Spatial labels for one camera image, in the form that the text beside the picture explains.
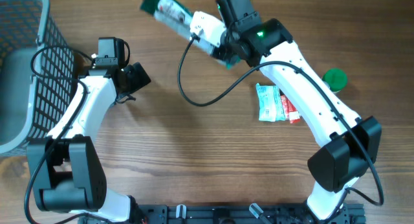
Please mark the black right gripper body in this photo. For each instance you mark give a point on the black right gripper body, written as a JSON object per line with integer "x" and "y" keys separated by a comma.
{"x": 228, "y": 50}

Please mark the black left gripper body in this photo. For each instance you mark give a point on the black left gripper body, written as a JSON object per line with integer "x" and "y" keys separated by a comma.
{"x": 132, "y": 79}

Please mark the teal white tissue pack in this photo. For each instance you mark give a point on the teal white tissue pack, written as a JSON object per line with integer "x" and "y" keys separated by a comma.
{"x": 270, "y": 104}

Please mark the green white plastic packet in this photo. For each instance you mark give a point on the green white plastic packet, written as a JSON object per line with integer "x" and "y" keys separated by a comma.
{"x": 177, "y": 17}

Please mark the red stick sachet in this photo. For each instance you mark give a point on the red stick sachet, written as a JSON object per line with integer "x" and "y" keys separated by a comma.
{"x": 290, "y": 112}

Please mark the green lid jar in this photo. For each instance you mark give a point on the green lid jar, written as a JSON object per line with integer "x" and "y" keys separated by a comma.
{"x": 336, "y": 79}

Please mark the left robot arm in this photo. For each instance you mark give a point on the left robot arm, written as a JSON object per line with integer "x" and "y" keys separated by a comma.
{"x": 65, "y": 172}

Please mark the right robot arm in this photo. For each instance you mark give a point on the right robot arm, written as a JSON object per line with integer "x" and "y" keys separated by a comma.
{"x": 348, "y": 144}

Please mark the grey plastic mesh basket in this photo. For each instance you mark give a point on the grey plastic mesh basket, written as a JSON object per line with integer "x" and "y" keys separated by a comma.
{"x": 31, "y": 43}

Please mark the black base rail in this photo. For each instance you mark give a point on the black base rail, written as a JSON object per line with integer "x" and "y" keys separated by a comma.
{"x": 279, "y": 214}

